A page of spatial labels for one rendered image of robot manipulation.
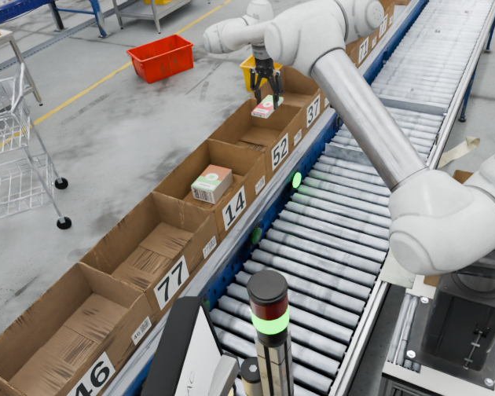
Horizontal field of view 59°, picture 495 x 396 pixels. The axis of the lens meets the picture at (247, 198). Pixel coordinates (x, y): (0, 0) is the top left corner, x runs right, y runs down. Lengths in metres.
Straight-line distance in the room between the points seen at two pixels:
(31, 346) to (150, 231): 0.58
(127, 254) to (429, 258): 1.13
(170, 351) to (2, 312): 2.49
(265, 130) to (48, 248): 1.80
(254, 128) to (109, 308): 1.18
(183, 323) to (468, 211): 0.63
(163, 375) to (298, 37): 0.84
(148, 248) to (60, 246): 1.63
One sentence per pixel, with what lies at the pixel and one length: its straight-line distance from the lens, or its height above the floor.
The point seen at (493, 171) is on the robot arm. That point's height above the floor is 1.47.
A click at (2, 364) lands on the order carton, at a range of 1.56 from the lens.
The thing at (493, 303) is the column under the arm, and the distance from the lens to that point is 1.35.
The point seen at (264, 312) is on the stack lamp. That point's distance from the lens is 0.56.
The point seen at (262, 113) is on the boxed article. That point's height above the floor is 1.15.
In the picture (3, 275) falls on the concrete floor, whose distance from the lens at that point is 3.33.
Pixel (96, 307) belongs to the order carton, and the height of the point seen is 0.89.
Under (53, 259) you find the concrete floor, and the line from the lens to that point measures 3.24.
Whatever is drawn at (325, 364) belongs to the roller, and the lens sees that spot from 1.54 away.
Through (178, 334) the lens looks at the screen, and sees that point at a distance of 0.67.
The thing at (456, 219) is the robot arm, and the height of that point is 1.44.
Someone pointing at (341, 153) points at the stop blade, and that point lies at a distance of 2.29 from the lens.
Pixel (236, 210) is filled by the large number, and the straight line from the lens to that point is 1.73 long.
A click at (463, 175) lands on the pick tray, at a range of 2.15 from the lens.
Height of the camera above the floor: 2.10
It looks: 41 degrees down
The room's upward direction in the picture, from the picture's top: 7 degrees counter-clockwise
